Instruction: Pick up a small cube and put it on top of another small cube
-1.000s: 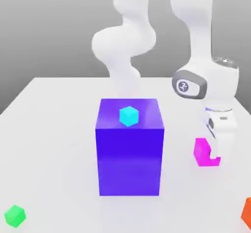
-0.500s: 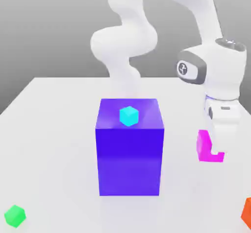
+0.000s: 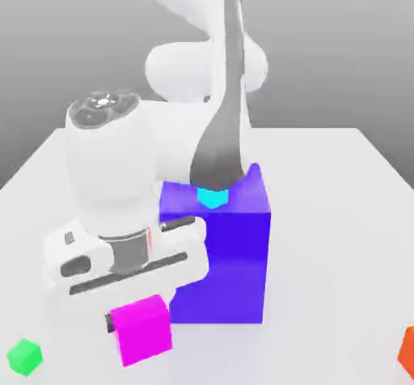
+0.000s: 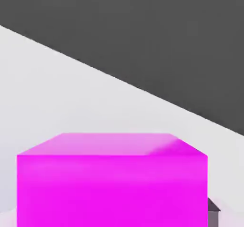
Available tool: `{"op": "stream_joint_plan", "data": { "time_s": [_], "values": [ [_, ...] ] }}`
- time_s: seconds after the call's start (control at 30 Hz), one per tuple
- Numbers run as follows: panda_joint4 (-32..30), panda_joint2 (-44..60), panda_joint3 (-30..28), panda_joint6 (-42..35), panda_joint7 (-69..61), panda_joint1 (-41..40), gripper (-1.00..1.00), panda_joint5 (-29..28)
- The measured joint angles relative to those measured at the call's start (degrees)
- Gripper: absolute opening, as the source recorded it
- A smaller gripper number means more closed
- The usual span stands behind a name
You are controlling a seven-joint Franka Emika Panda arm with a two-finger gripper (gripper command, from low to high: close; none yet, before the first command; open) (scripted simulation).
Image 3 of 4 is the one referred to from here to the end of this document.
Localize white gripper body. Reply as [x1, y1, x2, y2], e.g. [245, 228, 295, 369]
[44, 224, 210, 326]

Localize small magenta cube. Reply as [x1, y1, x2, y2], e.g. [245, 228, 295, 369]
[108, 294, 174, 369]

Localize small green cube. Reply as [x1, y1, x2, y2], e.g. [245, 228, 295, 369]
[6, 337, 44, 378]

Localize small cyan cube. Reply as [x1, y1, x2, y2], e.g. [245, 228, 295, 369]
[196, 187, 230, 210]

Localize small orange cube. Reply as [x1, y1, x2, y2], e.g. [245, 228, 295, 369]
[396, 324, 414, 382]

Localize large blue box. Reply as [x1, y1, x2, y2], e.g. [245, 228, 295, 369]
[158, 162, 272, 325]

